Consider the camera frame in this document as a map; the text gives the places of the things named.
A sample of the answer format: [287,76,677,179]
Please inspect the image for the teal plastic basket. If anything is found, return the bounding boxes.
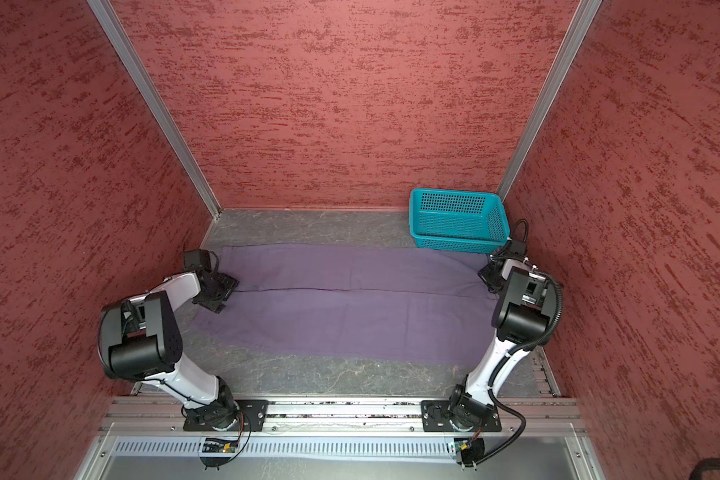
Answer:
[408,188,510,254]

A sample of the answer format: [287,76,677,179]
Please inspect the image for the purple trousers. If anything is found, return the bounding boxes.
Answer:
[193,244,497,366]

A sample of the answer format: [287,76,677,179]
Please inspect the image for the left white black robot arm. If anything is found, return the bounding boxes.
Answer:
[98,271,244,432]

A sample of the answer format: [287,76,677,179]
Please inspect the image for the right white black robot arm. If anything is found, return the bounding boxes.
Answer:
[448,264,563,432]

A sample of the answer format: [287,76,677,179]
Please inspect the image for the left small circuit board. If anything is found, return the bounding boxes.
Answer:
[201,437,240,455]

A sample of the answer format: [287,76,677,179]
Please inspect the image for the small circuit board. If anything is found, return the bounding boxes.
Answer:
[201,437,240,455]
[453,438,485,467]

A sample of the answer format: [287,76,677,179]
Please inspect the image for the right small circuit board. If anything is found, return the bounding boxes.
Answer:
[453,438,485,467]

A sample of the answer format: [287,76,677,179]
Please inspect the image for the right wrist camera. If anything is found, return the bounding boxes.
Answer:
[502,239,527,261]

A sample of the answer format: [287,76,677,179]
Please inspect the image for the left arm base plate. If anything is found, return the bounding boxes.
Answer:
[182,397,270,433]

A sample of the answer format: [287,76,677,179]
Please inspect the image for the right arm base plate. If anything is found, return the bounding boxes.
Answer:
[420,399,502,434]

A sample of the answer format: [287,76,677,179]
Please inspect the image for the aluminium front rail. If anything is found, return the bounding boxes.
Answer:
[98,393,588,437]

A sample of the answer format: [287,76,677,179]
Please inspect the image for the white slotted cable duct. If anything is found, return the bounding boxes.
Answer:
[110,436,455,463]

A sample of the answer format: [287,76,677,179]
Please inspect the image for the right aluminium corner post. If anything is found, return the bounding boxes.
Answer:
[496,0,602,201]

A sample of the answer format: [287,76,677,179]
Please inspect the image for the aluminium corner post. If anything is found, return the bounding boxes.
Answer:
[496,0,602,201]
[87,0,223,220]

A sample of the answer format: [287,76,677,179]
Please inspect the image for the left aluminium corner post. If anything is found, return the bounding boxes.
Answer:
[87,0,223,220]

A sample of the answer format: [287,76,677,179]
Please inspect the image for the black hose bottom right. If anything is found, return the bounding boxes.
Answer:
[686,457,720,480]

